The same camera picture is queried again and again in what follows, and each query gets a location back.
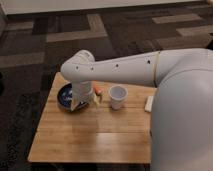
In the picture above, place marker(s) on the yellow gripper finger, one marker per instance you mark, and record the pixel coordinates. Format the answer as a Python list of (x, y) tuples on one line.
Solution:
[(74, 104), (96, 101)]

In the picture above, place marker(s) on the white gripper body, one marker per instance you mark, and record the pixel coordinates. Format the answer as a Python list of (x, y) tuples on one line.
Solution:
[(82, 92)]

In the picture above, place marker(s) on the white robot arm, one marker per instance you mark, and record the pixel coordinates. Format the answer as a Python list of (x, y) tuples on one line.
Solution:
[(181, 125)]

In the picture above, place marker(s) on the orange carrot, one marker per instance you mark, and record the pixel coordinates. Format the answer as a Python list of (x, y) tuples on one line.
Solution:
[(97, 89)]

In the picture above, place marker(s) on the dark blue bowl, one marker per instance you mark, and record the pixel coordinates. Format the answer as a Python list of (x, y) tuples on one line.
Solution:
[(64, 97)]

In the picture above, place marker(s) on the white plastic cup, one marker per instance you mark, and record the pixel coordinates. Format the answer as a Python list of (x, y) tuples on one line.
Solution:
[(117, 96)]

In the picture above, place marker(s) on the white sponge block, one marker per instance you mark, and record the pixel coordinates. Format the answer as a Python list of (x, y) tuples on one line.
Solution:
[(148, 105)]

